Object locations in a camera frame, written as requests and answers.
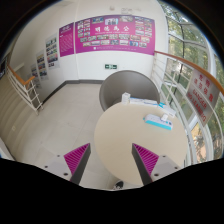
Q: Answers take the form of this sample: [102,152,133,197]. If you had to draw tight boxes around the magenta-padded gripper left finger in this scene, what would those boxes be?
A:
[42,142,92,186]

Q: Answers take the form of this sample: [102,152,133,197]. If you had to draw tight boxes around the clear red-lettered warning sign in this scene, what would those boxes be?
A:
[185,68,221,128]

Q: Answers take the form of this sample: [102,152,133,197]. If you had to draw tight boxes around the white stair railing wooden handrail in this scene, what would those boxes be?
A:
[5,63,44,116]

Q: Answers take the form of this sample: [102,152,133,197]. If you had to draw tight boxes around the long white and blue box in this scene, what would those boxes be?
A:
[129,97,159,107]

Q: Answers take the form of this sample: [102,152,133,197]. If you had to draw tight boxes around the small white upright box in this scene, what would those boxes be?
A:
[121,92,131,105]

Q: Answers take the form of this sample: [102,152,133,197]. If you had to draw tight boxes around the white railing with wooden handrail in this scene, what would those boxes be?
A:
[150,49,224,168]

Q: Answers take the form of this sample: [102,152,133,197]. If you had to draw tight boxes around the white-framed glass window wall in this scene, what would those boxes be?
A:
[158,1,224,161]

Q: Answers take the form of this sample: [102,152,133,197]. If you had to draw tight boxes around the narrow magenta wall board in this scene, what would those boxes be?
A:
[58,22,76,58]

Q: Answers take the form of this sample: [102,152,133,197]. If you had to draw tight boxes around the white photo wall panels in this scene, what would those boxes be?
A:
[29,32,61,88]

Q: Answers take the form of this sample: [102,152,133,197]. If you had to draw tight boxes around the large magenta photo wall board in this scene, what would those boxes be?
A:
[74,14,156,56]

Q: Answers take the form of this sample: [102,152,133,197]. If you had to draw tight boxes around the white and teal power strip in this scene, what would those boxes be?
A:
[143,113,174,131]

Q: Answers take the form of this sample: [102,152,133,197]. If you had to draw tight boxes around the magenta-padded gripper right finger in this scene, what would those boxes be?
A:
[131,142,185,186]

